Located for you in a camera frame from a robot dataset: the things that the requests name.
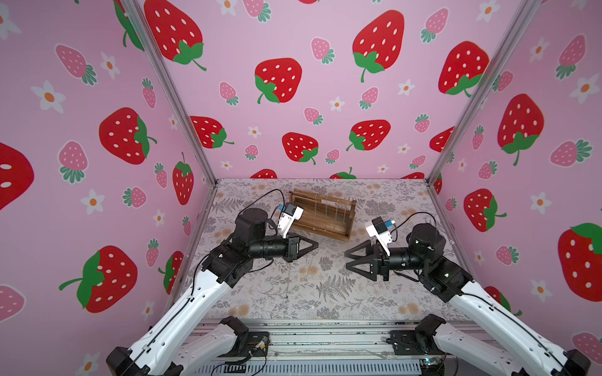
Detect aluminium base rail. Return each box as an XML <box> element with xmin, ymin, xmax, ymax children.
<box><xmin>193</xmin><ymin>320</ymin><xmax>474</xmax><ymax>375</ymax></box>

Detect aluminium corner frame post left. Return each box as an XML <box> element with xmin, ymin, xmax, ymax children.
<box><xmin>122</xmin><ymin>0</ymin><xmax>218</xmax><ymax>188</ymax></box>

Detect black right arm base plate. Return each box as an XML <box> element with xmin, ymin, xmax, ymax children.
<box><xmin>386</xmin><ymin>331</ymin><xmax>445</xmax><ymax>356</ymax></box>

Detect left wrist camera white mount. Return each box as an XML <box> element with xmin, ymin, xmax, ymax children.
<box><xmin>277</xmin><ymin>202</ymin><xmax>304</xmax><ymax>238</ymax></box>

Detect aluminium corner frame post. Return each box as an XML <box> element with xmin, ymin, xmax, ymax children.
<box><xmin>122</xmin><ymin>0</ymin><xmax>218</xmax><ymax>188</ymax></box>
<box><xmin>426</xmin><ymin>0</ymin><xmax>541</xmax><ymax>188</ymax></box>

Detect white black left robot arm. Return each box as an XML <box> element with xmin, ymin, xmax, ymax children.
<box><xmin>106</xmin><ymin>203</ymin><xmax>318</xmax><ymax>375</ymax></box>

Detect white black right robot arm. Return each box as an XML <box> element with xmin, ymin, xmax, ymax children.
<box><xmin>345</xmin><ymin>219</ymin><xmax>591</xmax><ymax>375</ymax></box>

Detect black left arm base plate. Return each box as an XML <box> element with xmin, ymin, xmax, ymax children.
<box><xmin>223</xmin><ymin>332</ymin><xmax>270</xmax><ymax>358</ymax></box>

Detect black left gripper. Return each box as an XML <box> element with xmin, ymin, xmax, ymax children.
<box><xmin>245</xmin><ymin>232</ymin><xmax>316</xmax><ymax>266</ymax></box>

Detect aluminium corner frame post right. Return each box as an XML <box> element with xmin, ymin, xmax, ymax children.
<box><xmin>426</xmin><ymin>0</ymin><xmax>541</xmax><ymax>188</ymax></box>

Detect wooden jewelry display stand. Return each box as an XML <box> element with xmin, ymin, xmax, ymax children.
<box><xmin>289</xmin><ymin>190</ymin><xmax>357</xmax><ymax>242</ymax></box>

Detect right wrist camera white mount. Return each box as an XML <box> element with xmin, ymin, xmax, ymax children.
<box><xmin>365</xmin><ymin>216</ymin><xmax>395</xmax><ymax>256</ymax></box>

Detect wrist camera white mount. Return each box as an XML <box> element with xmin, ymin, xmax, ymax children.
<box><xmin>365</xmin><ymin>216</ymin><xmax>395</xmax><ymax>256</ymax></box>
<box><xmin>277</xmin><ymin>202</ymin><xmax>304</xmax><ymax>238</ymax></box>

